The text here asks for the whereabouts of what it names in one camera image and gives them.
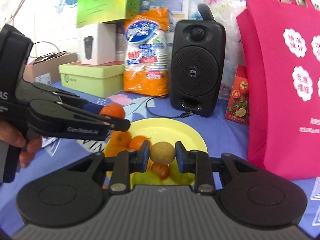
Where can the orange pack of paper cups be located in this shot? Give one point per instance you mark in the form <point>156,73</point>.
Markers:
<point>147,60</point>

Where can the orange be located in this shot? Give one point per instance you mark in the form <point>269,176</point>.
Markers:
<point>119,141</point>
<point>113,110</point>
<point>137,142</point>

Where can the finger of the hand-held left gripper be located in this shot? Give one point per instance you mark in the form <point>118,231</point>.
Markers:
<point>105,123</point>
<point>75,100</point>

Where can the black speaker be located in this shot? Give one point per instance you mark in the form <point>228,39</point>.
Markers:
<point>197,67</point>

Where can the yellow plastic plate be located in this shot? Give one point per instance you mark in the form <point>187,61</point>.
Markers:
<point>170,132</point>

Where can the red tomato print carton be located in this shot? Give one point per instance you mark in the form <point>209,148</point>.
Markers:
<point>238,97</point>

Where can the pink tote bag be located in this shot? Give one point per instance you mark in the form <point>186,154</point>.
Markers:
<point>282,92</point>

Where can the brown cardboard box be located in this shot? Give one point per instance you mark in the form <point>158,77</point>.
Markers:
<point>50,73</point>

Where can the light green shoe box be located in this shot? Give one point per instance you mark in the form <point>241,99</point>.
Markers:
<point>92,80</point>

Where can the white cup packaging box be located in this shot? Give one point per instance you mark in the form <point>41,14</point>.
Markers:
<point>97,43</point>

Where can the small red round fruit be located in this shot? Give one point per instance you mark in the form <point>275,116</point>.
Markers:
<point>160,170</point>

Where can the small tan round fruit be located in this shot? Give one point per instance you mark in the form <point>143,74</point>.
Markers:
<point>162,153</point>

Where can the green fruit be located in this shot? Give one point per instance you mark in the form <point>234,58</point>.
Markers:
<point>143,179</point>

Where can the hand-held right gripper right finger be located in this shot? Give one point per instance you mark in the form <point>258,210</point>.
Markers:
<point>180,157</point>

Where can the bright green gift box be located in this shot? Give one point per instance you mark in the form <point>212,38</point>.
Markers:
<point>107,2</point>

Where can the blue printed tablecloth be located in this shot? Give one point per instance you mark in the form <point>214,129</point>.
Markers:
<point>225,137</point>

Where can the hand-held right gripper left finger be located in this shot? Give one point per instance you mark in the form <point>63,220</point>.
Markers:
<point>145,156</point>

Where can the person's left hand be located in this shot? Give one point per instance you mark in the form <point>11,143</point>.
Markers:
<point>28,150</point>

